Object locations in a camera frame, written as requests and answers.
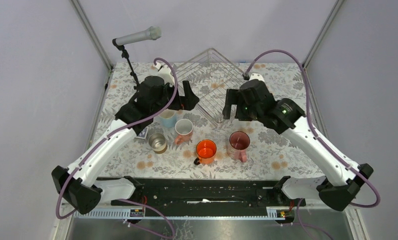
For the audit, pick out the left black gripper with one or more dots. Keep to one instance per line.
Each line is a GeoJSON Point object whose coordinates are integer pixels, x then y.
{"type": "Point", "coordinates": [187, 102]}

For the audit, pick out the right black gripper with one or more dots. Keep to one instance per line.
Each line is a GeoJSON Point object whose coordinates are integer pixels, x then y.
{"type": "Point", "coordinates": [234, 97]}

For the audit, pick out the light blue mug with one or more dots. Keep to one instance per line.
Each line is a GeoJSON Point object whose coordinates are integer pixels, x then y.
{"type": "Point", "coordinates": [168, 118]}

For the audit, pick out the pink floral mug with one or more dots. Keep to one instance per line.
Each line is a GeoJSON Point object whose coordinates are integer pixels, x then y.
{"type": "Point", "coordinates": [237, 145]}

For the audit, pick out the pink textured mug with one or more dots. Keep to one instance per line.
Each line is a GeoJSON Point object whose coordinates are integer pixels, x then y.
{"type": "Point", "coordinates": [184, 129]}

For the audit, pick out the cream brown-banded cup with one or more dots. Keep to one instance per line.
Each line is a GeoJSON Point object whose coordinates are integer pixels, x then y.
{"type": "Point", "coordinates": [158, 143]}

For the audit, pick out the orange mug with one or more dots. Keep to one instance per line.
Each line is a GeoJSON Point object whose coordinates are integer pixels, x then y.
{"type": "Point", "coordinates": [206, 150]}

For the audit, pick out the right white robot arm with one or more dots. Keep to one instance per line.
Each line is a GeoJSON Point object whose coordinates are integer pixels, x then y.
{"type": "Point", "coordinates": [343, 178]}

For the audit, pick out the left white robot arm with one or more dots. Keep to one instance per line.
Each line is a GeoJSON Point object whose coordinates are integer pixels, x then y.
{"type": "Point", "coordinates": [78, 183]}

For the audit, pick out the blue playing card box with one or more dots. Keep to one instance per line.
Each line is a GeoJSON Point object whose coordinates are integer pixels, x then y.
{"type": "Point", "coordinates": [143, 134]}

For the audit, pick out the black microphone tripod stand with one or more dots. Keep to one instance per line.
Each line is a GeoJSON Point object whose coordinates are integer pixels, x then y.
{"type": "Point", "coordinates": [125, 55]}

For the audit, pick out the grey microphone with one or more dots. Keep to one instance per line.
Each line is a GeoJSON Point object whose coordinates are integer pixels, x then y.
{"type": "Point", "coordinates": [152, 33]}

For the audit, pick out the floral table mat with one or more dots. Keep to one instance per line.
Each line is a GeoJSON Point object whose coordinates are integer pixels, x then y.
{"type": "Point", "coordinates": [217, 148]}

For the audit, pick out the wire dish rack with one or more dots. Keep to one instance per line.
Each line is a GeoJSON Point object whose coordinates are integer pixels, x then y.
{"type": "Point", "coordinates": [210, 74]}

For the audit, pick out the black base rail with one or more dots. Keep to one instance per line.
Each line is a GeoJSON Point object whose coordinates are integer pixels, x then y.
{"type": "Point", "coordinates": [211, 197]}

